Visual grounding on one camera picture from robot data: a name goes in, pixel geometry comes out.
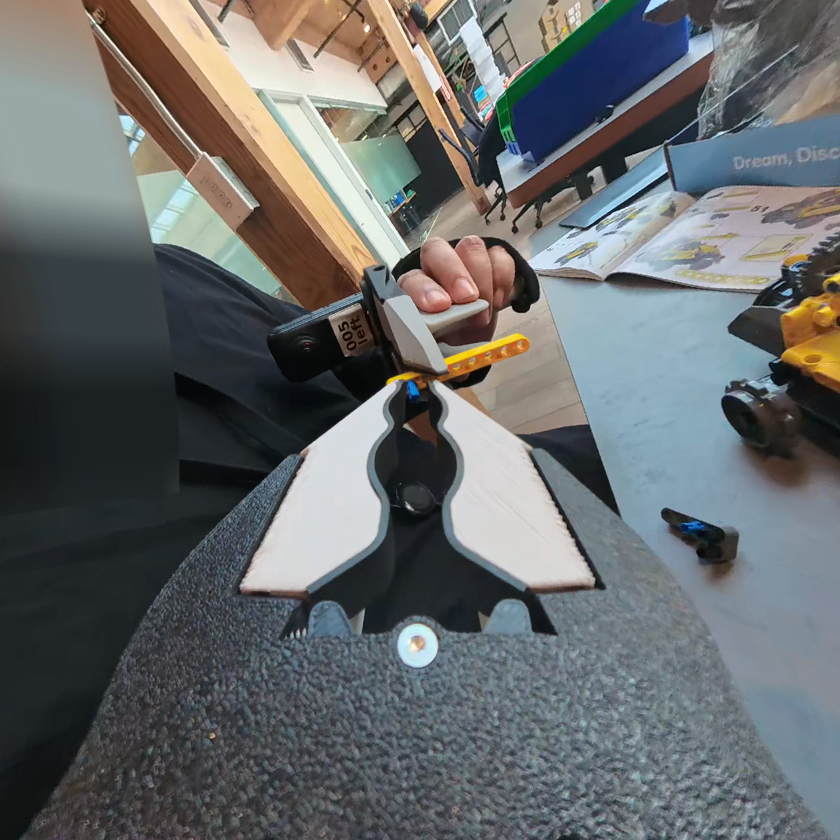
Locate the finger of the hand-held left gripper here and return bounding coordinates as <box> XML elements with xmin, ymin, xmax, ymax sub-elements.
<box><xmin>388</xmin><ymin>298</ymin><xmax>452</xmax><ymax>377</ymax></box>

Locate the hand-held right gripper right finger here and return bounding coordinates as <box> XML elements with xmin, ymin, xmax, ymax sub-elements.
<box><xmin>428</xmin><ymin>381</ymin><xmax>598</xmax><ymax>593</ymax></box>

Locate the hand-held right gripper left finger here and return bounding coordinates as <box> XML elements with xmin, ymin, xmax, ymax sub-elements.
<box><xmin>238</xmin><ymin>381</ymin><xmax>405</xmax><ymax>599</ymax></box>

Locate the long yellow building beam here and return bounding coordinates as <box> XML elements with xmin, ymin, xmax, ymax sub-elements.
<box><xmin>386</xmin><ymin>333</ymin><xmax>531</xmax><ymax>387</ymax></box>

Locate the grey connector with blue pin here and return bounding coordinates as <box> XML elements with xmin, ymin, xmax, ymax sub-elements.
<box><xmin>661</xmin><ymin>507</ymin><xmax>740</xmax><ymax>564</ymax></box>

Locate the person's left hand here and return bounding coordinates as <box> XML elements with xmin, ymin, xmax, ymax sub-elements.
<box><xmin>397</xmin><ymin>235</ymin><xmax>522</xmax><ymax>345</ymax></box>

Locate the person's black clothing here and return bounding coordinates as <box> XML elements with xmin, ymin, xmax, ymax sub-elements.
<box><xmin>0</xmin><ymin>243</ymin><xmax>621</xmax><ymax>840</ymax></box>

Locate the black wristwatch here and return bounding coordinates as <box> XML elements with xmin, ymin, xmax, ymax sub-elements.
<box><xmin>392</xmin><ymin>481</ymin><xmax>442</xmax><ymax>519</ymax></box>

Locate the thick wooden pillar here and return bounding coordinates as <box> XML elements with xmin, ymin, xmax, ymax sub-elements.
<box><xmin>82</xmin><ymin>0</ymin><xmax>371</xmax><ymax>312</ymax></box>

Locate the black office chair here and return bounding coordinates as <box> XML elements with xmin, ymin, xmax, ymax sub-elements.
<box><xmin>438</xmin><ymin>128</ymin><xmax>595</xmax><ymax>234</ymax></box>

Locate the dark flat board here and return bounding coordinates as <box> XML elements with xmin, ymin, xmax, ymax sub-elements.
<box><xmin>561</xmin><ymin>147</ymin><xmax>672</xmax><ymax>229</ymax></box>

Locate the blue and green table cover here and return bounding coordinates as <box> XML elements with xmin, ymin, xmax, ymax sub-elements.
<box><xmin>495</xmin><ymin>0</ymin><xmax>693</xmax><ymax>165</ymax></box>

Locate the open instruction booklet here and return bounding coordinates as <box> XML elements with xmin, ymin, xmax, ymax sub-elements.
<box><xmin>528</xmin><ymin>185</ymin><xmax>840</xmax><ymax>293</ymax></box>

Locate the wooden table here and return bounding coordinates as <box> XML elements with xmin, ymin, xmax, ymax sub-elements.
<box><xmin>505</xmin><ymin>33</ymin><xmax>716</xmax><ymax>211</ymax></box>

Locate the yellow toy construction vehicle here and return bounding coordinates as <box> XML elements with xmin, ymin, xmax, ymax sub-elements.
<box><xmin>721</xmin><ymin>233</ymin><xmax>840</xmax><ymax>458</ymax></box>

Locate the clear plastic bag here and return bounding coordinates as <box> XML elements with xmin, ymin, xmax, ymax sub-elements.
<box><xmin>696</xmin><ymin>0</ymin><xmax>840</xmax><ymax>142</ymax></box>

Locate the slim wooden post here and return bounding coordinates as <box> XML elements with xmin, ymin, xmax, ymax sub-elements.
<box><xmin>364</xmin><ymin>0</ymin><xmax>490</xmax><ymax>214</ymax></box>

